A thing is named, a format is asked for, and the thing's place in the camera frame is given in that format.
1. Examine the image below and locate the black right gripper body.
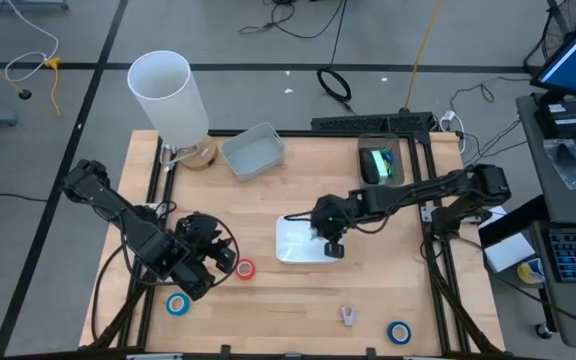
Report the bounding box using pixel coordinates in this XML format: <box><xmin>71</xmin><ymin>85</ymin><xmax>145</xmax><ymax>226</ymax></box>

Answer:
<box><xmin>309</xmin><ymin>198</ymin><xmax>357</xmax><ymax>242</ymax></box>

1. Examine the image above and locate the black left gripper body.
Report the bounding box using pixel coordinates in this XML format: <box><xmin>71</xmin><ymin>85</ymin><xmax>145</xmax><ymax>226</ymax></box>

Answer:
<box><xmin>176</xmin><ymin>213</ymin><xmax>223</xmax><ymax>267</ymax></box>

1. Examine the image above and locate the red tape roll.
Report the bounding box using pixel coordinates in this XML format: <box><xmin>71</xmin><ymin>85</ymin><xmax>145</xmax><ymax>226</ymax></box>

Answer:
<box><xmin>234</xmin><ymin>258</ymin><xmax>257</xmax><ymax>281</ymax></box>

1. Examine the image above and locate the light blue tape roll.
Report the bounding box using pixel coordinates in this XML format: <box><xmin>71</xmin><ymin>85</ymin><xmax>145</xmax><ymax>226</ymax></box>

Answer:
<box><xmin>165</xmin><ymin>292</ymin><xmax>191</xmax><ymax>317</ymax></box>

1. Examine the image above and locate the dark blue tape roll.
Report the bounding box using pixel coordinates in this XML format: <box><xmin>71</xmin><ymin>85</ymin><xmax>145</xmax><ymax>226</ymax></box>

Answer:
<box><xmin>386</xmin><ymin>320</ymin><xmax>413</xmax><ymax>346</ymax></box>

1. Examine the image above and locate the black stapler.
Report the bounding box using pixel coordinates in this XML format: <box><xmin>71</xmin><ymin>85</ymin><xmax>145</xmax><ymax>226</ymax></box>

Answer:
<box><xmin>358</xmin><ymin>147</ymin><xmax>379</xmax><ymax>185</ymax></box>

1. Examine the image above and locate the mint green stapler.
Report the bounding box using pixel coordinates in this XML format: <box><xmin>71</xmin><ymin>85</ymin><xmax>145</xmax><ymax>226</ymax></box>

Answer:
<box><xmin>370</xmin><ymin>149</ymin><xmax>390</xmax><ymax>182</ymax></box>

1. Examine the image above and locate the white plastic bin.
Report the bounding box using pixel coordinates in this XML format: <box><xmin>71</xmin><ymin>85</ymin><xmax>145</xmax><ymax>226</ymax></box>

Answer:
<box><xmin>274</xmin><ymin>214</ymin><xmax>344</xmax><ymax>265</ymax></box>

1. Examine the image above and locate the light grey plastic bin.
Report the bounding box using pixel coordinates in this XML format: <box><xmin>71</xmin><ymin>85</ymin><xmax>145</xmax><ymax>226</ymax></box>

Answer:
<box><xmin>219</xmin><ymin>121</ymin><xmax>286</xmax><ymax>183</ymax></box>

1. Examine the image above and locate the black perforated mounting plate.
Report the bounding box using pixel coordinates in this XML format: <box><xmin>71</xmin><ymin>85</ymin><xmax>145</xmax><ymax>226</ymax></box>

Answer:
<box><xmin>310</xmin><ymin>111</ymin><xmax>439</xmax><ymax>135</ymax></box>

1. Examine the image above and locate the dark translucent plastic bin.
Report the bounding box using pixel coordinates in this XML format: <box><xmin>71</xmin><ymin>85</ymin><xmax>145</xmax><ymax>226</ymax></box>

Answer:
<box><xmin>356</xmin><ymin>132</ymin><xmax>406</xmax><ymax>194</ymax></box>

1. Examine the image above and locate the white power adapter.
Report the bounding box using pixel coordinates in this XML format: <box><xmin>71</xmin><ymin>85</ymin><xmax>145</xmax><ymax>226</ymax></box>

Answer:
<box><xmin>439</xmin><ymin>109</ymin><xmax>467</xmax><ymax>154</ymax></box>

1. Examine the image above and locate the white cardboard box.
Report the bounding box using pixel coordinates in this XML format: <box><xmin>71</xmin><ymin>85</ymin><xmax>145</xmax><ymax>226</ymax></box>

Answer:
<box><xmin>482</xmin><ymin>232</ymin><xmax>537</xmax><ymax>274</ymax></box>

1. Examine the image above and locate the grey equipment cart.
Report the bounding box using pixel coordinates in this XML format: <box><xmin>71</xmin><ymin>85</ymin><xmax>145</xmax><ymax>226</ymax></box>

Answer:
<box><xmin>515</xmin><ymin>92</ymin><xmax>576</xmax><ymax>350</ymax></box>

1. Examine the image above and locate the clear plastic bag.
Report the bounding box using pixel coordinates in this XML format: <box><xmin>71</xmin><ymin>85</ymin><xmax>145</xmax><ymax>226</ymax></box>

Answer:
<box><xmin>542</xmin><ymin>138</ymin><xmax>576</xmax><ymax>192</ymax></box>

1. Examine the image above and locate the black mini computer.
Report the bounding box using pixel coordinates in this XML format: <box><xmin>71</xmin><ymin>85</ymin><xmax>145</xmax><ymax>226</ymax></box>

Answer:
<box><xmin>533</xmin><ymin>101</ymin><xmax>576</xmax><ymax>140</ymax></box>

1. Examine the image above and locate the black floor fan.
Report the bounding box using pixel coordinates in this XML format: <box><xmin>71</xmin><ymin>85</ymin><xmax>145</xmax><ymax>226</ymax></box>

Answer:
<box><xmin>522</xmin><ymin>0</ymin><xmax>576</xmax><ymax>76</ymax></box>

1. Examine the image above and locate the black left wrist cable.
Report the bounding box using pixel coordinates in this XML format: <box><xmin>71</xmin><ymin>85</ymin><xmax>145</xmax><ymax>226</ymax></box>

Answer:
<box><xmin>157</xmin><ymin>199</ymin><xmax>242</xmax><ymax>289</ymax></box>

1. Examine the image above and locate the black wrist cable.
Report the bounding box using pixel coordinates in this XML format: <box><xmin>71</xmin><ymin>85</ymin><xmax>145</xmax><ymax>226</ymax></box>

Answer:
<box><xmin>283</xmin><ymin>211</ymin><xmax>317</xmax><ymax>224</ymax></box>
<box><xmin>157</xmin><ymin>199</ymin><xmax>242</xmax><ymax>289</ymax></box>

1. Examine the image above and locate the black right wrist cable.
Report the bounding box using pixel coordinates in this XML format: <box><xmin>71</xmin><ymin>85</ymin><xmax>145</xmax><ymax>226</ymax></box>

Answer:
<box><xmin>283</xmin><ymin>211</ymin><xmax>317</xmax><ymax>224</ymax></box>

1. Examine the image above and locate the black aluminium table frame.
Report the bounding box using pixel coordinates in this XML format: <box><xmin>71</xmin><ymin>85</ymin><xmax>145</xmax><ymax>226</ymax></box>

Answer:
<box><xmin>87</xmin><ymin>128</ymin><xmax>507</xmax><ymax>360</ymax></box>

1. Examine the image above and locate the white lamp cable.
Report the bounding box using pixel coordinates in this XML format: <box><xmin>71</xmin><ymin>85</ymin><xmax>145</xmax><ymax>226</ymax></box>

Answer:
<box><xmin>159</xmin><ymin>142</ymin><xmax>189</xmax><ymax>174</ymax></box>

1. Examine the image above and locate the black coiled floor cable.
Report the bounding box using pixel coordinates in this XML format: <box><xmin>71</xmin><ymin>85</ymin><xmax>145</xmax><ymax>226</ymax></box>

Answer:
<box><xmin>316</xmin><ymin>67</ymin><xmax>353</xmax><ymax>114</ymax></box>

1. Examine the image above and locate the black floor cable bundle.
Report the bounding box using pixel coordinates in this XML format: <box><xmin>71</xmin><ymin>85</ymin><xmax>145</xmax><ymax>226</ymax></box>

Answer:
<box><xmin>237</xmin><ymin>0</ymin><xmax>349</xmax><ymax>41</ymax></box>

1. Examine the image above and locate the yellow hanging cable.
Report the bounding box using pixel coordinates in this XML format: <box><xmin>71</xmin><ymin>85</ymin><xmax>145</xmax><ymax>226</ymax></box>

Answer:
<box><xmin>403</xmin><ymin>0</ymin><xmax>443</xmax><ymax>112</ymax></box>

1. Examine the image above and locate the yellow floor cable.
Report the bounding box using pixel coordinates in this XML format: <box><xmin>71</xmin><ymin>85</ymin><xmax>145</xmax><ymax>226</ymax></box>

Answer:
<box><xmin>0</xmin><ymin>43</ymin><xmax>64</xmax><ymax>119</ymax></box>

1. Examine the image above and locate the white floor cable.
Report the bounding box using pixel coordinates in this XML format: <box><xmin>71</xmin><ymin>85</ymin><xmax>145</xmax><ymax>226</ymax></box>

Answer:
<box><xmin>3</xmin><ymin>0</ymin><xmax>60</xmax><ymax>84</ymax></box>

